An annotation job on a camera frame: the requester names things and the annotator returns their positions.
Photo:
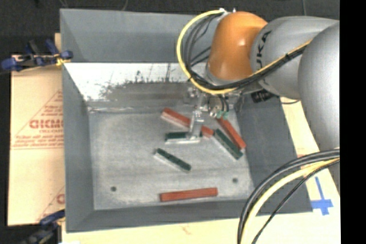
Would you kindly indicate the red-brown flat block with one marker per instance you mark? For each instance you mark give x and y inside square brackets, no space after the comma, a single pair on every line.
[233,132]
[175,118]
[188,194]

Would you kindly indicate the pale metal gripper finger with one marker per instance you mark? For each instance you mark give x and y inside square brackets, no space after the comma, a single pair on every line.
[199,129]
[192,131]

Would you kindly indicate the grey metal bin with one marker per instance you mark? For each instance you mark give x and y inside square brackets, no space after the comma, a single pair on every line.
[128,157]

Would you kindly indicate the dark green flat block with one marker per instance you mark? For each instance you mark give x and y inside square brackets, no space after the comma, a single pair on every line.
[228,145]
[177,135]
[173,160]

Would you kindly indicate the brown cardboard board red print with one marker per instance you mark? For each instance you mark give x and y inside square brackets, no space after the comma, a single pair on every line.
[34,151]

